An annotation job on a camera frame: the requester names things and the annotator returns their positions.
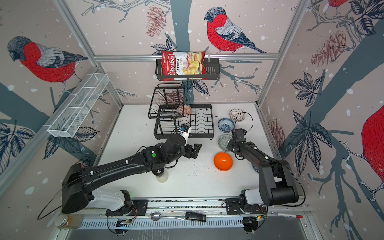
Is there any red white marker pen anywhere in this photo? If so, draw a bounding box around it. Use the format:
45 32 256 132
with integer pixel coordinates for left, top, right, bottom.
275 213 303 219

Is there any red patterned bowl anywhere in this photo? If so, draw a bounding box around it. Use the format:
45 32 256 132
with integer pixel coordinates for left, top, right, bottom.
177 104 193 117

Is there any metal spoon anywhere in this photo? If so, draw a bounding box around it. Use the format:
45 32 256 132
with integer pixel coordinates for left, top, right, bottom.
150 212 185 222

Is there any green patterned bowl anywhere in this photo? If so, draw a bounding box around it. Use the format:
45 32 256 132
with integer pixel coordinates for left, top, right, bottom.
218 134 232 152

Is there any white wire mesh basket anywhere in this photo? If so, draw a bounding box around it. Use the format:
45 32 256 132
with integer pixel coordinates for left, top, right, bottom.
48 73 110 138

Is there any blue floral bowl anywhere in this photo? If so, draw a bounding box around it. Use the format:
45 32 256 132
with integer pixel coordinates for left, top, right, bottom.
218 118 235 133

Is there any glass jar with spice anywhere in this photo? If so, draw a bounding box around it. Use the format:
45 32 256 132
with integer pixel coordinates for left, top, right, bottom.
55 215 83 229

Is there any white brown lattice bowl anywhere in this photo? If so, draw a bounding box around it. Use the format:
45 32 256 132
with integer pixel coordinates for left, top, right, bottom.
229 109 246 122

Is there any black wall shelf basket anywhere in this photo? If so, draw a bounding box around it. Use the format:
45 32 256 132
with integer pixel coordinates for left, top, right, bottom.
155 57 221 82

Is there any black wire dish rack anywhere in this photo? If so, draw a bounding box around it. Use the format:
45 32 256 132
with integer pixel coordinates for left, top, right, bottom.
148 83 215 140

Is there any orange plastic bowl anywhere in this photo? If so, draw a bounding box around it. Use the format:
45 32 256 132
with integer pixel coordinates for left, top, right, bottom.
214 152 233 172

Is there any black lid jar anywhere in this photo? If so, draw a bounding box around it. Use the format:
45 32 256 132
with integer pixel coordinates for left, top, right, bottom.
152 168 169 183

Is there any black car key fob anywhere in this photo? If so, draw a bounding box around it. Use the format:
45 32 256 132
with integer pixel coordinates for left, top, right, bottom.
184 212 207 223

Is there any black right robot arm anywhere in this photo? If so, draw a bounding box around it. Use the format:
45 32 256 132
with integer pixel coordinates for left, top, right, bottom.
227 129 299 207

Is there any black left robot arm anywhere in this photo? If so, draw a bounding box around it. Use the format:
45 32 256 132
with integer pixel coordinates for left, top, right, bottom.
62 135 202 214

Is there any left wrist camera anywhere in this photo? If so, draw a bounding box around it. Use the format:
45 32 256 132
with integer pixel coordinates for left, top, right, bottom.
178 124 192 146

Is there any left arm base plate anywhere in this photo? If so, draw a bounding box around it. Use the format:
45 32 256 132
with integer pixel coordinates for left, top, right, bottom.
106 199 149 217

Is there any red cassava chips bag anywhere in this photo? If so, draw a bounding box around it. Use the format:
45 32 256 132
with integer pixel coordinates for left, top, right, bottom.
161 51 207 82

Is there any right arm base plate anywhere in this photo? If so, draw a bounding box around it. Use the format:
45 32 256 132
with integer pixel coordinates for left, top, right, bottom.
224 198 267 215

